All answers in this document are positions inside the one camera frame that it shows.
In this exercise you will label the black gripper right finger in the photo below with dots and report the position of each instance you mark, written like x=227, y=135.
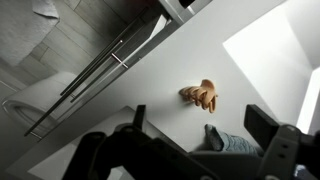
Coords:
x=260, y=125

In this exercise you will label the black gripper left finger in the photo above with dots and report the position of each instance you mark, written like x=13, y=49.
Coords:
x=139, y=116

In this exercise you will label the tan hair claw clip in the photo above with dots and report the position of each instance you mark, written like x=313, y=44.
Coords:
x=204, y=95

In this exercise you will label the blue grey towel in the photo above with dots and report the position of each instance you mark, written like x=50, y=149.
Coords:
x=223, y=142

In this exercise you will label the white double sink countertop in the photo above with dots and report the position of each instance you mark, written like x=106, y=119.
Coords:
x=245, y=47

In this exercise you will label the white toilet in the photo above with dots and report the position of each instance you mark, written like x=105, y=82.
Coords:
x=28, y=105

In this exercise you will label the grey bath mat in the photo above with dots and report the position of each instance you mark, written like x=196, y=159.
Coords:
x=23, y=26

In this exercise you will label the chrome upper drawer handle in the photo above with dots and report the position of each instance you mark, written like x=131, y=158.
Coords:
x=91, y=66

